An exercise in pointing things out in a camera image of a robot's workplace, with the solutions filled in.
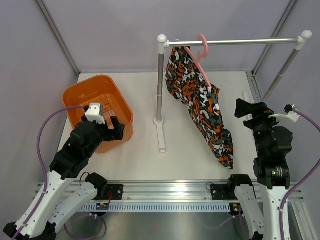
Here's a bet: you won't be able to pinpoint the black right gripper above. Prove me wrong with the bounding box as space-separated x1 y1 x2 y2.
235 98 286 157

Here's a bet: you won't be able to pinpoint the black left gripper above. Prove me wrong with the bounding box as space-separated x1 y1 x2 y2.
85 116 125 158

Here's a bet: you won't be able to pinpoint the pink clothes hanger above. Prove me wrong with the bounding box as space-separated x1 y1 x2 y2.
184 34 212 88

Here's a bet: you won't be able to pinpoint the camouflage patterned shorts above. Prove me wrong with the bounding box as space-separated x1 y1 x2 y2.
165 47 234 170

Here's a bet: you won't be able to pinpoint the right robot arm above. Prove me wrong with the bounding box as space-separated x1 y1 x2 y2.
226 98 293 240

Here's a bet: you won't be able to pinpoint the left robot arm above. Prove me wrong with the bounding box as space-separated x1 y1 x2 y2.
3 116 125 240

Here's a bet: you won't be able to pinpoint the orange plastic basket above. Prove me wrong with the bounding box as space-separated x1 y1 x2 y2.
62 75 134 154

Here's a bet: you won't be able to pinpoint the white and silver clothes rack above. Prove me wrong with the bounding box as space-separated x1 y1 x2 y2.
153 30 313 153

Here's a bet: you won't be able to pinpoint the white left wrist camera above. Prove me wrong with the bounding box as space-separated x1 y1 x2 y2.
85 102 106 125

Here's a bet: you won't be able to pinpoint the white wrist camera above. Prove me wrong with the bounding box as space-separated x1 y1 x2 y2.
85 102 106 125
269 103 300 123

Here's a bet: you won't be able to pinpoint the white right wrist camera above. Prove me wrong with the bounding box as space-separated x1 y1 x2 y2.
269 103 300 123

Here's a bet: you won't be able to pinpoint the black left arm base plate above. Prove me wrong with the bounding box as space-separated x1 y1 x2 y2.
94 184 124 201

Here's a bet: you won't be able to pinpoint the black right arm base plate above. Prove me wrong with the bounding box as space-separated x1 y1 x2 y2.
205 182 240 201

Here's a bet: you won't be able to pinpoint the aluminium mounting rail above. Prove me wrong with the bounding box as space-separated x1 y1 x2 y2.
33 180 305 203

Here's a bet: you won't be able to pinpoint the white slotted cable duct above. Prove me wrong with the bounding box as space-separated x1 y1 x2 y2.
78 202 231 213

